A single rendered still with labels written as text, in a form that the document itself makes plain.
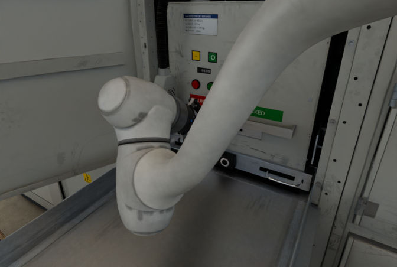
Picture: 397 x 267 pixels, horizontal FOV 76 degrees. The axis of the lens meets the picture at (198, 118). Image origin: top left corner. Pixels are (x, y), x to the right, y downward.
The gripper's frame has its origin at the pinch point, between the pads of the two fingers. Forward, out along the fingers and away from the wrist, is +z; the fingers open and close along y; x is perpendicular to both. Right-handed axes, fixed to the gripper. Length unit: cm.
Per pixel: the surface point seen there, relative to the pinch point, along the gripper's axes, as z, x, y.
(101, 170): 20, -58, 33
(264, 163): 10.8, 17.9, 6.9
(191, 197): -1.5, 1.5, 22.2
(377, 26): -13.2, 38.2, -28.4
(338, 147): 1.4, 36.7, -3.1
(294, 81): -2.1, 22.9, -17.7
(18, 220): 40, -143, 96
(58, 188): 35, -105, 59
